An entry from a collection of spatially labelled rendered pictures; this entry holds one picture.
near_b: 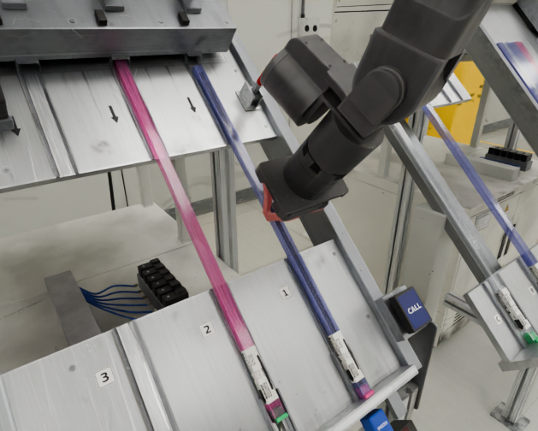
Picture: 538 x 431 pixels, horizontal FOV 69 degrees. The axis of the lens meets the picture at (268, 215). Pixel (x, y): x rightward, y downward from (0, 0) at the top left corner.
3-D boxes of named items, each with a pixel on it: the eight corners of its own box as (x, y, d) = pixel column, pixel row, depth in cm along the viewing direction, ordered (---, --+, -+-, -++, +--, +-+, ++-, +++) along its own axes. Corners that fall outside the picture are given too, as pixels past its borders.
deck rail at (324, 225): (392, 371, 56) (422, 366, 51) (382, 378, 55) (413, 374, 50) (196, 6, 73) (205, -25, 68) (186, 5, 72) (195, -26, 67)
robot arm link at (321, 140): (369, 150, 34) (400, 127, 37) (318, 91, 34) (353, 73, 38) (328, 189, 39) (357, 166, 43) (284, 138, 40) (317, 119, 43)
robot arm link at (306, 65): (410, 92, 28) (445, 73, 34) (309, -21, 29) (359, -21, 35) (315, 183, 37) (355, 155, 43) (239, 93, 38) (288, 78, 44)
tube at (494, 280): (532, 339, 56) (540, 339, 55) (528, 344, 55) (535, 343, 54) (355, 66, 68) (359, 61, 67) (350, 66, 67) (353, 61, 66)
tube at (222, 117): (367, 393, 47) (373, 392, 46) (359, 399, 47) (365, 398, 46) (200, 70, 60) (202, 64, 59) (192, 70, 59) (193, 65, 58)
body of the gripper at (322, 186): (251, 171, 45) (278, 132, 39) (317, 155, 50) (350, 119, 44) (276, 221, 43) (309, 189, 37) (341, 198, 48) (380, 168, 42)
